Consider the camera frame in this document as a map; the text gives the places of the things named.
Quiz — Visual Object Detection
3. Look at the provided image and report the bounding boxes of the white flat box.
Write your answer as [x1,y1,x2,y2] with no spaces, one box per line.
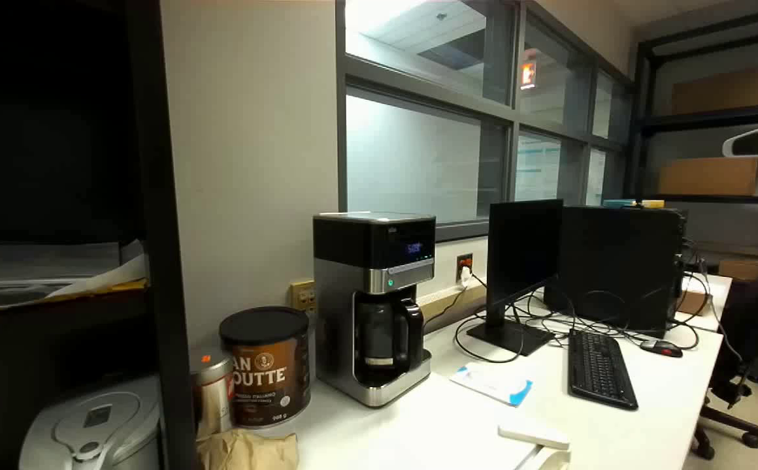
[497,424,570,449]

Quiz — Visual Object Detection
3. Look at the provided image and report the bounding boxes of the window with dark frame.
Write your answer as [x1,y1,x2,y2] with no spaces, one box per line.
[335,0,632,241]

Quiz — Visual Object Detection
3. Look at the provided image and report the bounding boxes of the brown Van Houtte coffee can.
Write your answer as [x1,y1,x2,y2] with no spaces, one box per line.
[220,305,312,425]

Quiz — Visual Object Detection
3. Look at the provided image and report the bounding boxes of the wall power outlet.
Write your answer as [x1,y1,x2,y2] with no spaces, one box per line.
[454,253,472,286]

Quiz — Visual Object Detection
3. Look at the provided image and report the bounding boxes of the small silver tin orange lid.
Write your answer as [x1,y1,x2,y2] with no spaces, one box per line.
[197,352,233,440]

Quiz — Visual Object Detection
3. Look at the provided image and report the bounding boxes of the black silver coffee machine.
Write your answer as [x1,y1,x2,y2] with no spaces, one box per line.
[313,211,436,407]

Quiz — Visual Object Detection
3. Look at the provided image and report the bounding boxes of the black storage rack with boxes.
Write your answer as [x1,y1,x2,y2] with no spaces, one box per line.
[624,14,758,270]

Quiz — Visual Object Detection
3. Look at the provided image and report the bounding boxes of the black keyboard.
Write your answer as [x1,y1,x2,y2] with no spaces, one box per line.
[566,329,637,411]

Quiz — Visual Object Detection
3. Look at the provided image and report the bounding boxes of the glass coffee carafe black handle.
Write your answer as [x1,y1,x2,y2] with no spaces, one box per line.
[356,296,423,388]

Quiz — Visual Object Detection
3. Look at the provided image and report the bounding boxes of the small black monitor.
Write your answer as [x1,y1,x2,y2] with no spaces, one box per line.
[471,198,564,356]

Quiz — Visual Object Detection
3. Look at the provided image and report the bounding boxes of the large black monitor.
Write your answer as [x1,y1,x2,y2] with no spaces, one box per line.
[544,206,683,335]

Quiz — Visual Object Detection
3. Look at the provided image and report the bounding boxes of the white rice cooker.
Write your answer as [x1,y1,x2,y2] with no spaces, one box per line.
[17,376,161,470]

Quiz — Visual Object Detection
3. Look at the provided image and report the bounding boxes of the black cables on desk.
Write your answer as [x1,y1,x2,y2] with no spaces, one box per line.
[423,263,713,365]

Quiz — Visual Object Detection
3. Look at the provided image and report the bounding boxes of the black computer mouse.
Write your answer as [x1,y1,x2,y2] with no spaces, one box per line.
[641,343,683,359]

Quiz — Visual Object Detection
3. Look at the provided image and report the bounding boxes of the papers on shelf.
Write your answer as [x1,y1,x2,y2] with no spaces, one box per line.
[0,243,149,310]

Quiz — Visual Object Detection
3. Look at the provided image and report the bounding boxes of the white blue paper booklet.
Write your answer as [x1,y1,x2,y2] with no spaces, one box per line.
[450,363,534,407]

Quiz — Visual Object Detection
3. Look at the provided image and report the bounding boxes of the black office chair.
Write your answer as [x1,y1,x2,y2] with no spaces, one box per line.
[689,270,758,462]

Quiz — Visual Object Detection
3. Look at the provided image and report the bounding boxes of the brown paper bag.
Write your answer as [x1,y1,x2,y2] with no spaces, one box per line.
[197,428,297,470]

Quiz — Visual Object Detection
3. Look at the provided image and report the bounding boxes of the black metal shelf unit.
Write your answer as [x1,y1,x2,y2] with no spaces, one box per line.
[0,0,197,470]

